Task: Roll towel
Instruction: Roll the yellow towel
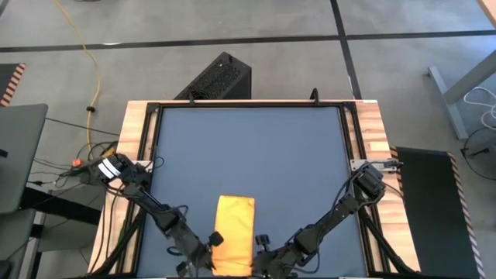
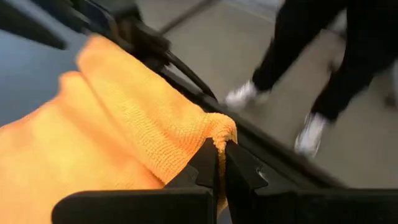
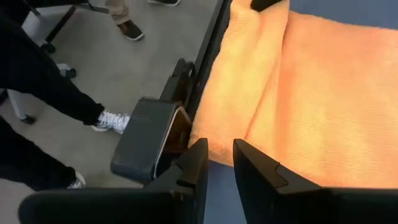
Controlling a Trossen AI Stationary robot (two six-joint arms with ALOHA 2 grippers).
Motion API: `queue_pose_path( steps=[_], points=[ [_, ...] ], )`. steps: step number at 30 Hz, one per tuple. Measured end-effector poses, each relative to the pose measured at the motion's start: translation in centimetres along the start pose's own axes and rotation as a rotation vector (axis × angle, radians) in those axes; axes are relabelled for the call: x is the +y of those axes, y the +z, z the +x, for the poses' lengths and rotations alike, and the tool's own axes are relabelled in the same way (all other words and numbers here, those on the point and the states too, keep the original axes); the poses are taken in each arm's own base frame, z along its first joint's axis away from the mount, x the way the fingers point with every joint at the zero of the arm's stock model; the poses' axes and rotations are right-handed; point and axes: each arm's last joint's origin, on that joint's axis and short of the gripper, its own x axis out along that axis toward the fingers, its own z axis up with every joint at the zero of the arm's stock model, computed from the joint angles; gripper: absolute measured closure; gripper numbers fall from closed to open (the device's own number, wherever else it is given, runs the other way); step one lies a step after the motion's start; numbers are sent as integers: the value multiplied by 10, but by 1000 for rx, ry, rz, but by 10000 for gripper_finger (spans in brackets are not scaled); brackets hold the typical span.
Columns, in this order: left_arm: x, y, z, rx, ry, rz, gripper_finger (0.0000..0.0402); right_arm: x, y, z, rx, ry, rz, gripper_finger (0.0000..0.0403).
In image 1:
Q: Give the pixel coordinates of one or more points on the yellow microfibre towel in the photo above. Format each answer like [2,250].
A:
[234,224]

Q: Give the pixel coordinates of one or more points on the wooden desk corner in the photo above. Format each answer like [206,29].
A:
[490,9]

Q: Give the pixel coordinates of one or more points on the blue-grey table mat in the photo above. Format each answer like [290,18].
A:
[252,155]

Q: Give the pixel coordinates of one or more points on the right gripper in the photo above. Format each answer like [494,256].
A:
[279,261]

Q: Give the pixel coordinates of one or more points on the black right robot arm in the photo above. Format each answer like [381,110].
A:
[341,209]

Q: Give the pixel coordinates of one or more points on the black computer tower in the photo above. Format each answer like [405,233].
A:
[221,79]

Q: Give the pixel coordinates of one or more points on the black power box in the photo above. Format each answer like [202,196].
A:
[86,179]

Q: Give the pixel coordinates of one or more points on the black frame hook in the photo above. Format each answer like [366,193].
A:
[315,97]
[191,98]

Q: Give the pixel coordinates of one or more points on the black striped-edge floor mat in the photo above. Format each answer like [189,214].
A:
[9,77]
[426,213]

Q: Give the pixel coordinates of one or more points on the orange power plug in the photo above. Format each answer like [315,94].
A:
[77,162]

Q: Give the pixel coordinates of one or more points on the black metal table frame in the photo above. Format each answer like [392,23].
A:
[252,104]

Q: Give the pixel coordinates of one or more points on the black round stand base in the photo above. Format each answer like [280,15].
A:
[482,151]

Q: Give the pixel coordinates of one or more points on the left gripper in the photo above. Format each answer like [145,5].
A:
[193,250]

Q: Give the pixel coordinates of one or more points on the grey metal desk leg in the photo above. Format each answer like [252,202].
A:
[465,83]

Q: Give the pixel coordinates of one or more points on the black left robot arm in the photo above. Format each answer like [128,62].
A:
[147,201]

